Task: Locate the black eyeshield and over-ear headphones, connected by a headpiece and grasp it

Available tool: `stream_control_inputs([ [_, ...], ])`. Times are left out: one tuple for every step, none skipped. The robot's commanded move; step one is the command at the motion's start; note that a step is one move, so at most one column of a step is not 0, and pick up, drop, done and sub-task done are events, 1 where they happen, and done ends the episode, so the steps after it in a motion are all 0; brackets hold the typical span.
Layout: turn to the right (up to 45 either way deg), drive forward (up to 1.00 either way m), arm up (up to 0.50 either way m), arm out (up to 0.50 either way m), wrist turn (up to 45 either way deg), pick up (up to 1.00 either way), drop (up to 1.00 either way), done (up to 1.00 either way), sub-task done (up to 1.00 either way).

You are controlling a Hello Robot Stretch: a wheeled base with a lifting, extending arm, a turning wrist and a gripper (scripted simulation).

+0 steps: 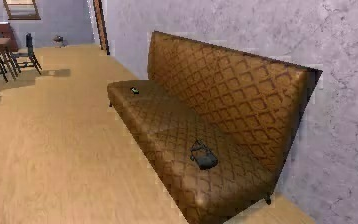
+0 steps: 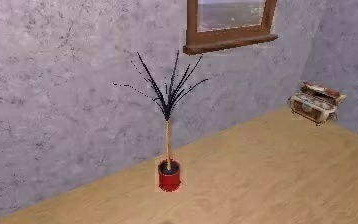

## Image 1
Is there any brown wooden dining table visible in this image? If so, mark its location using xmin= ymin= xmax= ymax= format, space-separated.
xmin=0 ymin=22 xmax=21 ymax=80

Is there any brown quilted sofa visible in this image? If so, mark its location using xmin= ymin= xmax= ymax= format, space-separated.
xmin=106 ymin=30 xmax=323 ymax=224

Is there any small grey round bin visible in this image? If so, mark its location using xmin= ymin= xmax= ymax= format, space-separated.
xmin=52 ymin=34 xmax=65 ymax=48

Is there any black headset with eyeshield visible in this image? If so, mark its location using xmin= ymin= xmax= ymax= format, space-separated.
xmin=189 ymin=139 xmax=219 ymax=171

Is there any brown framed window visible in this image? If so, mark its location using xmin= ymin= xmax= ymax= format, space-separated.
xmin=2 ymin=0 xmax=42 ymax=21

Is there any brown wooden room door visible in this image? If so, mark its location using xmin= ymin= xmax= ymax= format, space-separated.
xmin=92 ymin=0 xmax=111 ymax=56

